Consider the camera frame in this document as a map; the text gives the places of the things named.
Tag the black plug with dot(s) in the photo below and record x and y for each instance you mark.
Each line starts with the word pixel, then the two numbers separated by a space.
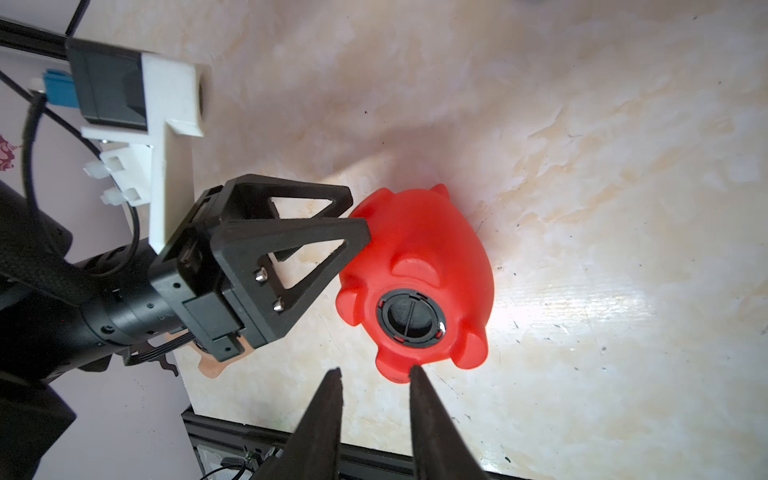
pixel 411 319

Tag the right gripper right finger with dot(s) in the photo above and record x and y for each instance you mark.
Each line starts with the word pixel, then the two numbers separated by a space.
pixel 438 449

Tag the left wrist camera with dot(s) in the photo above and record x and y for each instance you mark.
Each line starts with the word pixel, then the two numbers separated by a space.
pixel 147 107

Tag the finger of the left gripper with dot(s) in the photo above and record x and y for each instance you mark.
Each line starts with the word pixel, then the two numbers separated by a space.
pixel 251 197
pixel 278 268

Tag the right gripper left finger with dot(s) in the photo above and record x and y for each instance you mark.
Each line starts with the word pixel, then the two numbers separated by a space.
pixel 312 450

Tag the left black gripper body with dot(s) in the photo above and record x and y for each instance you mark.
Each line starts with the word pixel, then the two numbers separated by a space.
pixel 215 270

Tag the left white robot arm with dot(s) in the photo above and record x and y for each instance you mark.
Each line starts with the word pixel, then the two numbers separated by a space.
pixel 56 317

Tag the red piggy bank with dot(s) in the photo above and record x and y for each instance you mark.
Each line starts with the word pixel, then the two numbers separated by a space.
pixel 420 241

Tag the peach piggy bank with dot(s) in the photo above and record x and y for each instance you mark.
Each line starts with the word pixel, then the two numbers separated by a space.
pixel 193 356

